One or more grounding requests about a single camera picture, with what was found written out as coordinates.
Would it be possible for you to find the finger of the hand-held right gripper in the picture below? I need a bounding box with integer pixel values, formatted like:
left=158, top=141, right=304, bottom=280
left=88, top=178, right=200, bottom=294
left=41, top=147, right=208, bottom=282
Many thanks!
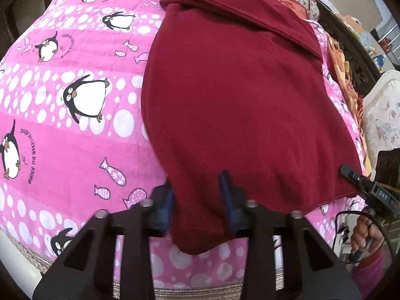
left=340, top=163, right=372, bottom=194

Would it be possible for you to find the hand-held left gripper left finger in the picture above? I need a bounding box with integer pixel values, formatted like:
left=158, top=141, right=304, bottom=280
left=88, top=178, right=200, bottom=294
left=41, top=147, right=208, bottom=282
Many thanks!
left=33, top=179, right=176, bottom=300

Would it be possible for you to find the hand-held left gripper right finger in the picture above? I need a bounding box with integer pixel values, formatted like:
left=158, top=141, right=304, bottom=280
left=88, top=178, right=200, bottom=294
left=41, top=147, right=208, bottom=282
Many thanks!
left=218, top=170, right=363, bottom=300

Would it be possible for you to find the dark red fleece garment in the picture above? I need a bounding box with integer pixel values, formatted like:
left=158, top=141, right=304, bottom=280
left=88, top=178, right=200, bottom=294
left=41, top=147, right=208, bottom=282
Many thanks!
left=140, top=0, right=365, bottom=256

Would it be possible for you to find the person's right forearm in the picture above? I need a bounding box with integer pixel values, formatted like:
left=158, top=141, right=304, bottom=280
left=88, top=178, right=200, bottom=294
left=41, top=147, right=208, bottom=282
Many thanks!
left=350, top=250, right=386, bottom=300

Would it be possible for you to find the person's right hand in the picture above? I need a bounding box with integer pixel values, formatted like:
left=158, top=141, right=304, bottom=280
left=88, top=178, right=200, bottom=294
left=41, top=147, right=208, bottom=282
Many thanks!
left=350, top=212, right=386, bottom=257

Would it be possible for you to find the cream floral armchair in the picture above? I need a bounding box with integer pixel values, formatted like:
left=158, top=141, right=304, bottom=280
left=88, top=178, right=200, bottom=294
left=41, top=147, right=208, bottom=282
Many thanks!
left=361, top=70, right=400, bottom=176

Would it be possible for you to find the orange cream plush blanket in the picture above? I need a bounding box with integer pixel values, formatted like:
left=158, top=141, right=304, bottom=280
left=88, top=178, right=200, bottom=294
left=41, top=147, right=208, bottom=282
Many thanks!
left=325, top=34, right=372, bottom=176

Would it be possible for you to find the pink penguin print blanket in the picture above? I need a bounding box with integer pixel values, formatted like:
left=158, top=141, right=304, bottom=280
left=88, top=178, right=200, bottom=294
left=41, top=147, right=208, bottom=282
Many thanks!
left=0, top=0, right=371, bottom=290

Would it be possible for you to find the dark wooden headboard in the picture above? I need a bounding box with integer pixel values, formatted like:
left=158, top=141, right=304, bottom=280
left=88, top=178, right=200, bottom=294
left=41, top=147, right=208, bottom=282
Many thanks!
left=315, top=0, right=383, bottom=97

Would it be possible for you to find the black cable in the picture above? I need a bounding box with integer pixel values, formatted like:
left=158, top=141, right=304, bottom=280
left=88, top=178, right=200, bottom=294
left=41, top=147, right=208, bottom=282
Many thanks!
left=331, top=209, right=391, bottom=266

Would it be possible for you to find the white bed frame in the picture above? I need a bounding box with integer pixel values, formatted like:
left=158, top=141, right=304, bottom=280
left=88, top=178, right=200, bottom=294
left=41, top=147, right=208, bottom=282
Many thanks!
left=0, top=231, right=43, bottom=291

